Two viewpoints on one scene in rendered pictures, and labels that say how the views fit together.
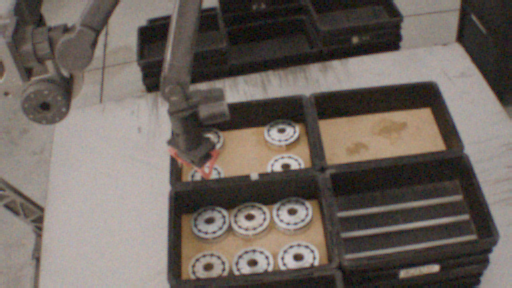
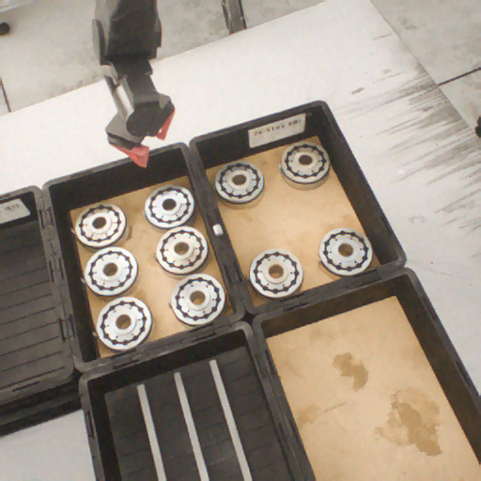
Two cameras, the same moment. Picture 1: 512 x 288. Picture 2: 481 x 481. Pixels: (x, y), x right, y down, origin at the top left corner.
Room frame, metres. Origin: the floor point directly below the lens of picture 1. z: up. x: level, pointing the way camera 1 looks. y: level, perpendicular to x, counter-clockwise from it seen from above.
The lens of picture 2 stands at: (0.93, -0.46, 1.83)
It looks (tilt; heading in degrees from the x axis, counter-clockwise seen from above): 63 degrees down; 77
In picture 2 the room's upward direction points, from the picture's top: 8 degrees counter-clockwise
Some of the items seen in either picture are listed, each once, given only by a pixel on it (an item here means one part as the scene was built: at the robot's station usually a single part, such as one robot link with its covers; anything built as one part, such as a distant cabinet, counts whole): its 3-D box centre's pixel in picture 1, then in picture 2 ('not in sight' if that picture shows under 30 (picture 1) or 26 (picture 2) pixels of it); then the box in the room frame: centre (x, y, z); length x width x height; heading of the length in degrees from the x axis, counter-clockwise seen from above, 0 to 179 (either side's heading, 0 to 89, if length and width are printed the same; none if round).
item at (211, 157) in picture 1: (201, 161); (140, 143); (0.92, 0.13, 1.10); 0.07 x 0.07 x 0.09; 44
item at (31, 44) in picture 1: (34, 46); not in sight; (0.98, 0.42, 1.45); 0.09 x 0.08 x 0.12; 3
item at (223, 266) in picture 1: (208, 268); (100, 224); (0.79, 0.16, 0.86); 0.10 x 0.10 x 0.01
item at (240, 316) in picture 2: (249, 228); (138, 247); (0.85, 0.04, 0.92); 0.40 x 0.30 x 0.02; 88
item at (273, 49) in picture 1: (272, 66); not in sight; (2.21, -0.13, 0.31); 0.40 x 0.30 x 0.34; 93
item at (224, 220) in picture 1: (210, 222); (169, 206); (0.93, 0.14, 0.86); 0.10 x 0.10 x 0.01
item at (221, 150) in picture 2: (244, 153); (289, 212); (1.15, 0.03, 0.87); 0.40 x 0.30 x 0.11; 88
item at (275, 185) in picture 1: (251, 240); (144, 258); (0.85, 0.04, 0.87); 0.40 x 0.30 x 0.11; 88
